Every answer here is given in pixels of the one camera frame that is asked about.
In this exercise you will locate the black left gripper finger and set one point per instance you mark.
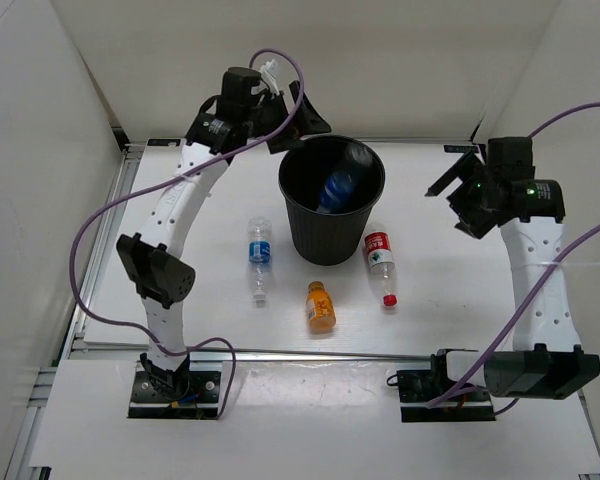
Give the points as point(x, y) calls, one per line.
point(306, 121)
point(283, 143)

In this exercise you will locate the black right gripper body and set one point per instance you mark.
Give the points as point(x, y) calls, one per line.
point(470, 196)

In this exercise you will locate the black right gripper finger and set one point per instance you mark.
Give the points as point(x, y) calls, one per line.
point(463, 169)
point(476, 228)

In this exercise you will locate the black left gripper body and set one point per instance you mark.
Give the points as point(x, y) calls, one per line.
point(264, 116)

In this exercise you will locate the pepsi bottle dark blue label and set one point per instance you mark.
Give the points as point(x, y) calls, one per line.
point(344, 179)

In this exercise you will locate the clear bottle blue label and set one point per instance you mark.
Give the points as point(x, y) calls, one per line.
point(259, 257)

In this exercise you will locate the clear bottle red label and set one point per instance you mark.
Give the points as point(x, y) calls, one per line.
point(380, 264)

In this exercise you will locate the small orange juice bottle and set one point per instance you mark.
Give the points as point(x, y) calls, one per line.
point(320, 312)

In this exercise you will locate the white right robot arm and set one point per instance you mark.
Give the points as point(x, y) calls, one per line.
point(538, 354)

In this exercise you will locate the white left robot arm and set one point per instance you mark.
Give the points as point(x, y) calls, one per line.
point(151, 257)

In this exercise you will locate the black ribbed plastic bin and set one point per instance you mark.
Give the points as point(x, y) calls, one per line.
point(326, 239)

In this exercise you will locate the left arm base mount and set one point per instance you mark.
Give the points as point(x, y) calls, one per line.
point(182, 394)

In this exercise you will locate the aluminium frame rail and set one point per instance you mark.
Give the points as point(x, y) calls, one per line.
point(83, 351)

